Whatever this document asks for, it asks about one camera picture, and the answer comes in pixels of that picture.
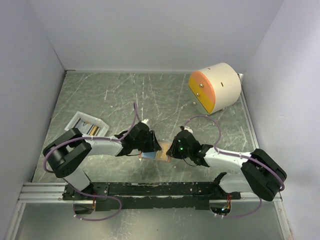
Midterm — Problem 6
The gold credit card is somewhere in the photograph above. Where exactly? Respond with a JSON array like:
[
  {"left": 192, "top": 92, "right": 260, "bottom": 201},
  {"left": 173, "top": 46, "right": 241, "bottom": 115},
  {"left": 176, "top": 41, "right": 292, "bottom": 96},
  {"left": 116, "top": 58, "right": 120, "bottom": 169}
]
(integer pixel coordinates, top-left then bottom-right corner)
[{"left": 155, "top": 142, "right": 171, "bottom": 162}]

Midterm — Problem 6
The brown leather card holder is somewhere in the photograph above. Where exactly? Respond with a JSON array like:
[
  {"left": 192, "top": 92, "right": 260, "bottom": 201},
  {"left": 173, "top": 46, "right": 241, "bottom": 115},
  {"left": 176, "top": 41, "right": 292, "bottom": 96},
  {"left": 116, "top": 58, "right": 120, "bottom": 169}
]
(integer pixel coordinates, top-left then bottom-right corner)
[{"left": 139, "top": 142, "right": 171, "bottom": 163}]

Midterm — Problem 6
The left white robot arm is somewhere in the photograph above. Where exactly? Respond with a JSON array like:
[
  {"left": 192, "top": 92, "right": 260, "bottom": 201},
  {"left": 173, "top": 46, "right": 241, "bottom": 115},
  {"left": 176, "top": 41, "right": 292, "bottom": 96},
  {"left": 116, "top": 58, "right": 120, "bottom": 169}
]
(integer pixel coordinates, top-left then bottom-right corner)
[{"left": 43, "top": 122, "right": 162, "bottom": 200}]

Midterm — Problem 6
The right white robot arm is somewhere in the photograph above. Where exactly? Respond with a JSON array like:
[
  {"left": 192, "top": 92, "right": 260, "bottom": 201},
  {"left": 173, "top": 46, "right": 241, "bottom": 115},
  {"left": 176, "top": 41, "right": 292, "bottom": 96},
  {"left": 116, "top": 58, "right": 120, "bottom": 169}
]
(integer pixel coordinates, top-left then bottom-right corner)
[{"left": 166, "top": 129, "right": 287, "bottom": 202}]

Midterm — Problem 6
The cards stack in tray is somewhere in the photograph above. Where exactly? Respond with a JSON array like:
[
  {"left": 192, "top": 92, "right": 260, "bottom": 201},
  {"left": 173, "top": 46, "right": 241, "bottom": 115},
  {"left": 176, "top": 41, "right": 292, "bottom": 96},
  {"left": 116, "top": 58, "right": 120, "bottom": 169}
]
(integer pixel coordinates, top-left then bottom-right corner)
[{"left": 74, "top": 118, "right": 100, "bottom": 136}]

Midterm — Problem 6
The white card tray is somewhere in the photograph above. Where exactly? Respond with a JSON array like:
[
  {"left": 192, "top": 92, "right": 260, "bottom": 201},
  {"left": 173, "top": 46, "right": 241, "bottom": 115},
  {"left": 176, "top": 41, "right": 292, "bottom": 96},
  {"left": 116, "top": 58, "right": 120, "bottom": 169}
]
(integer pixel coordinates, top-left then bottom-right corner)
[{"left": 64, "top": 111, "right": 110, "bottom": 137}]

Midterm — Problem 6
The cream round drawer cabinet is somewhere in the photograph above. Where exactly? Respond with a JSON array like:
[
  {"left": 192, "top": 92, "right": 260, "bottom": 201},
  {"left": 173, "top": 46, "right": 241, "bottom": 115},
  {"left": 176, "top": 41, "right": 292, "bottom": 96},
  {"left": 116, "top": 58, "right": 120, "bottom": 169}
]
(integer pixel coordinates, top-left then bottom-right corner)
[{"left": 188, "top": 62, "right": 242, "bottom": 115}]

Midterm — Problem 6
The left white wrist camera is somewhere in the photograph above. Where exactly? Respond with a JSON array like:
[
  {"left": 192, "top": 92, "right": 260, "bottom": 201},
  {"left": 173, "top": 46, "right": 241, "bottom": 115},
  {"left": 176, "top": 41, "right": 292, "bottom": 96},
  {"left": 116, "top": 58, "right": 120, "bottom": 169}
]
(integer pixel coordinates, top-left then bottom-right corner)
[{"left": 141, "top": 118, "right": 151, "bottom": 127}]

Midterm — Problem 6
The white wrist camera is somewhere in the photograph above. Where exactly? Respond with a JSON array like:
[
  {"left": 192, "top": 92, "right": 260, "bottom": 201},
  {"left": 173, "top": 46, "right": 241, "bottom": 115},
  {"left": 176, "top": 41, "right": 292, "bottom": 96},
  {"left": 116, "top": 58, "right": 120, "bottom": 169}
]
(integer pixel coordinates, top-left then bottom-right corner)
[
  {"left": 180, "top": 126, "right": 194, "bottom": 134},
  {"left": 141, "top": 118, "right": 151, "bottom": 127}
]

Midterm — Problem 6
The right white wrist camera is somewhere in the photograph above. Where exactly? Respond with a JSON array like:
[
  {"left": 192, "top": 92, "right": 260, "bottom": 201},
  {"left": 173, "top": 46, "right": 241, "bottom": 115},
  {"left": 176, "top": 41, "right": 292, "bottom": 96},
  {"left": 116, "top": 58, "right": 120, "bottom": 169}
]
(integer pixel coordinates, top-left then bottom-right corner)
[{"left": 180, "top": 126, "right": 194, "bottom": 134}]

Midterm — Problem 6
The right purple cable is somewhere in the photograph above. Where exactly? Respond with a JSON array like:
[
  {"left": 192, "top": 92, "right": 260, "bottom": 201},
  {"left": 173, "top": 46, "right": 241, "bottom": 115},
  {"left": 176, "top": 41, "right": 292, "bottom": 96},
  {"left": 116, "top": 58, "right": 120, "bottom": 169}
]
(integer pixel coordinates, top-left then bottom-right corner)
[{"left": 181, "top": 114, "right": 286, "bottom": 219}]

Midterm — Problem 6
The purple cable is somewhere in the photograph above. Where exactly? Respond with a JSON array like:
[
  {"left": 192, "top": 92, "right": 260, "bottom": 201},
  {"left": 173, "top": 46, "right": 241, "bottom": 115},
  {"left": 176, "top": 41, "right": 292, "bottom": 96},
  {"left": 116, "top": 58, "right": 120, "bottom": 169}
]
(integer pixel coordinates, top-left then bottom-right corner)
[
  {"left": 42, "top": 101, "right": 141, "bottom": 221},
  {"left": 181, "top": 114, "right": 286, "bottom": 219}
]

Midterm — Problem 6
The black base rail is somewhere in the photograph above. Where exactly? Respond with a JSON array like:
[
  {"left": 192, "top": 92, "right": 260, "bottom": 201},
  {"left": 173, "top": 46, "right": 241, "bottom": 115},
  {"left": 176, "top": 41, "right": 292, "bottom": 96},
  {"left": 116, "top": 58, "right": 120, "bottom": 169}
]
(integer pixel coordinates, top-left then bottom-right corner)
[{"left": 62, "top": 181, "right": 241, "bottom": 212}]

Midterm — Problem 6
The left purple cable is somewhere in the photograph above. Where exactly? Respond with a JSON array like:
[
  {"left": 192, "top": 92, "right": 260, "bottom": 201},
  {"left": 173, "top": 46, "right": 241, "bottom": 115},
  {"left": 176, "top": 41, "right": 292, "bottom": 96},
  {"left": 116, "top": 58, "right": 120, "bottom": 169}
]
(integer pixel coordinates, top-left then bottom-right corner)
[{"left": 42, "top": 101, "right": 141, "bottom": 221}]

